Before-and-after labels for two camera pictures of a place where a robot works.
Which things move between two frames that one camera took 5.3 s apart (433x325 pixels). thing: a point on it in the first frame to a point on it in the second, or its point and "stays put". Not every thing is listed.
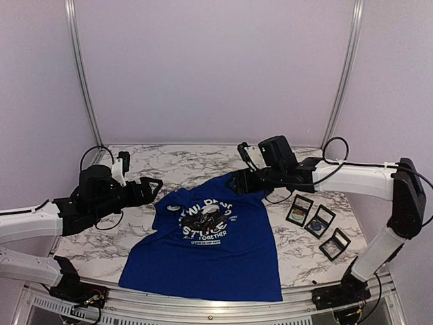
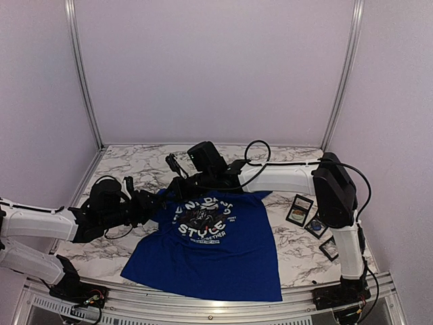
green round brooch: x=298 y=214 stays put
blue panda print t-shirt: x=208 y=242 stays put
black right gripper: x=242 y=177 to x=180 y=193
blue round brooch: x=315 y=225 stays put
